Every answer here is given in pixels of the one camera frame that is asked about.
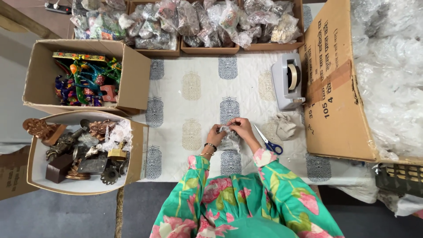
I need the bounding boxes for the person's left hand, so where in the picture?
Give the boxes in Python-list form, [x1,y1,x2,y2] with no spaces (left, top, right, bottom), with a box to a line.
[206,124,228,147]

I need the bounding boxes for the person's right hand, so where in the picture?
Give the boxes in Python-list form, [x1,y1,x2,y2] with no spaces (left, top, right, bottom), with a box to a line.
[226,117,257,142]

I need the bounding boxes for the bubble-wrapped small figurine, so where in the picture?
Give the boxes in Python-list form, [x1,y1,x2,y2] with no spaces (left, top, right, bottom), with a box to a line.
[219,126,241,152]

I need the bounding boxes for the white printed tablecloth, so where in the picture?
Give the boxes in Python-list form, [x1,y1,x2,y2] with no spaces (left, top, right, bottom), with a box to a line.
[132,3,368,186]

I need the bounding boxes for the crumpled beige cloth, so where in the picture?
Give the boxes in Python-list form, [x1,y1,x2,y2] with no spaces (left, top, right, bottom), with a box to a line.
[271,112,297,141]

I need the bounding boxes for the grey tape dispenser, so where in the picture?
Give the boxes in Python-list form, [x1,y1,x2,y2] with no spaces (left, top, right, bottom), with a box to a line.
[271,53,306,111]

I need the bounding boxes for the beige tape roll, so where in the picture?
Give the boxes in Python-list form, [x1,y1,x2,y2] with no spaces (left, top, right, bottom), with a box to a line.
[287,63,301,91]

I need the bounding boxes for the green floral dress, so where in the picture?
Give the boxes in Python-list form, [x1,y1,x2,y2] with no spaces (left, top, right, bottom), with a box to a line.
[149,148,345,238]

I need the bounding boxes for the wooden tray of wrapped figurines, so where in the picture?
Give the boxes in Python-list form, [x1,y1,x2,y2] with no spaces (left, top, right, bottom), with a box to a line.
[127,0,182,57]
[180,0,241,55]
[239,0,305,52]
[70,0,130,41]

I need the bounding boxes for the large printed cardboard carton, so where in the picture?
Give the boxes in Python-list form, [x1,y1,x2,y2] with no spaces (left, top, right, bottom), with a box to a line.
[298,0,423,166]

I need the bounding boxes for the heap of metal figurines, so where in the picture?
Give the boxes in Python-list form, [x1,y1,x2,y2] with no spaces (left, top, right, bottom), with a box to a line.
[45,119,133,186]

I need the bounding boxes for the heap of colourful painted figurines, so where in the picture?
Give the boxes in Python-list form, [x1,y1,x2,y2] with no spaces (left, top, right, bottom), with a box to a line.
[52,50,123,107]

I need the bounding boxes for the white plastic bag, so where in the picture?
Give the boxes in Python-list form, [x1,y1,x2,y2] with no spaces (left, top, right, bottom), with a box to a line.
[330,183,423,218]

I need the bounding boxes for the heap of clear bubble wrap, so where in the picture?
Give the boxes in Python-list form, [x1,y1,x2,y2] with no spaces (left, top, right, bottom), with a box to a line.
[350,0,423,161]

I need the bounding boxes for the dark plastic crate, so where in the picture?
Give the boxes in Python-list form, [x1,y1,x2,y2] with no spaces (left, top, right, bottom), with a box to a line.
[375,163,423,199]

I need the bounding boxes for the copper figurine on wooden base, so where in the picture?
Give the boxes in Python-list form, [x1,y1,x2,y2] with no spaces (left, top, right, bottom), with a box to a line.
[22,118,67,147]

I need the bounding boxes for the white-lined cardboard box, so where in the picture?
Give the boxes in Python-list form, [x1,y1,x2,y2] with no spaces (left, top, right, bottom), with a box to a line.
[27,110,149,195]

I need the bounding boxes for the brown cardboard box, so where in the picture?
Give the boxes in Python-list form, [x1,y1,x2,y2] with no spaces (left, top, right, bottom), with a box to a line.
[22,39,152,117]

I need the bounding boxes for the black power strip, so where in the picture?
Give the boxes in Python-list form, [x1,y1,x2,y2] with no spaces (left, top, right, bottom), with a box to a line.
[44,1,73,15]

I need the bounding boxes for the flat brown cardboard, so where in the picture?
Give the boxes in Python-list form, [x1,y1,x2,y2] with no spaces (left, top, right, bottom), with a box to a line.
[0,145,39,201]

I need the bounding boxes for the wooden beam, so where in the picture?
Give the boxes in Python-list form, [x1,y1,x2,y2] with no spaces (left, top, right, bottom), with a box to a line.
[0,0,62,40]

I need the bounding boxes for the blue-handled scissors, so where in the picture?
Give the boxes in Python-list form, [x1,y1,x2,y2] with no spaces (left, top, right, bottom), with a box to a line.
[253,124,284,155]

